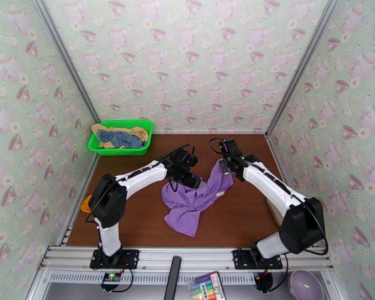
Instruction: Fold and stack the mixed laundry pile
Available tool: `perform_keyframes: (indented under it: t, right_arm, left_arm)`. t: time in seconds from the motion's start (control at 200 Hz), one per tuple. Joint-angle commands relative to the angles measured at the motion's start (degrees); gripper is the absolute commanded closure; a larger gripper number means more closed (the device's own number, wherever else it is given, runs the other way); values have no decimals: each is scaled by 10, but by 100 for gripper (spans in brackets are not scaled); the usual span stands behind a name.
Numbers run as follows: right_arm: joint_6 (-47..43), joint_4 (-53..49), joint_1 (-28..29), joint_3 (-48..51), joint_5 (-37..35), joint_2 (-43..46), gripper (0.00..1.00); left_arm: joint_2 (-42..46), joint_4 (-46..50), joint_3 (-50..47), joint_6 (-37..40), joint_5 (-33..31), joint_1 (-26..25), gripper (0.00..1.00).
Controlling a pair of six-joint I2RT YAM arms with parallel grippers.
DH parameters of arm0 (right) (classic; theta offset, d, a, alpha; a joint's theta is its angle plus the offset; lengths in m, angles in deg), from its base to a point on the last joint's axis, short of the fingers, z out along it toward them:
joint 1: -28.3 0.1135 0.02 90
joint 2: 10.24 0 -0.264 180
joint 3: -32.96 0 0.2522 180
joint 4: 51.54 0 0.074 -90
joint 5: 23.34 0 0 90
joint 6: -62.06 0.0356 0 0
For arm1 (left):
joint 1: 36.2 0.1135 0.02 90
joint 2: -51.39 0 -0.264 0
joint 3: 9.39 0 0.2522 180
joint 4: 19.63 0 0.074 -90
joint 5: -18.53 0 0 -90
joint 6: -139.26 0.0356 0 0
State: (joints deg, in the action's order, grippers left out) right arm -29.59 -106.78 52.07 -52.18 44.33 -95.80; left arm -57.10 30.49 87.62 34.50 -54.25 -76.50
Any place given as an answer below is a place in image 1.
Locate purple t-shirt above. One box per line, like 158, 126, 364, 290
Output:
161, 158, 235, 238

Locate beige garment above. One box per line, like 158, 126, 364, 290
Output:
91, 122, 153, 150

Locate blue tank top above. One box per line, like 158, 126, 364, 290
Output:
96, 129, 148, 149

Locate green plastic basket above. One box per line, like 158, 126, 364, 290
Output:
87, 119, 154, 157

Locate tan oblong wooden block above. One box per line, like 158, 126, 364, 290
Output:
265, 197, 285, 228

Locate orange-lidded white container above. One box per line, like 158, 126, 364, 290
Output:
80, 194, 96, 214

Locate pack of coloured markers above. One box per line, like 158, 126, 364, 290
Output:
185, 270, 227, 300

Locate small circuit board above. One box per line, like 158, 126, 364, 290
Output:
101, 271, 123, 286

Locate purple bowl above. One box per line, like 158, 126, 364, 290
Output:
288, 269, 325, 300

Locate aluminium side rail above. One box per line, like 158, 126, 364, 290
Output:
266, 135, 304, 203
57, 152, 100, 247

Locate aluminium front frame rail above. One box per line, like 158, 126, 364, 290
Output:
38, 245, 335, 273

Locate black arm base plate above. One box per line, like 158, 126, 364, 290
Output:
89, 249, 140, 269
232, 249, 284, 270

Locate black upright post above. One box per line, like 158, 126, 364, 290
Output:
163, 255, 183, 300

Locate white slotted cable duct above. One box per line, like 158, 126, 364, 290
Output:
48, 270, 260, 286

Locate black base cable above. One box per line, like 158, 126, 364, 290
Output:
267, 250, 290, 293
110, 267, 136, 294

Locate aluminium corner post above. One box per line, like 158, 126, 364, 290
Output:
29, 0, 101, 123
264, 0, 346, 139

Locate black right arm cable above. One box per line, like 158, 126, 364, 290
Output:
209, 138, 330, 256

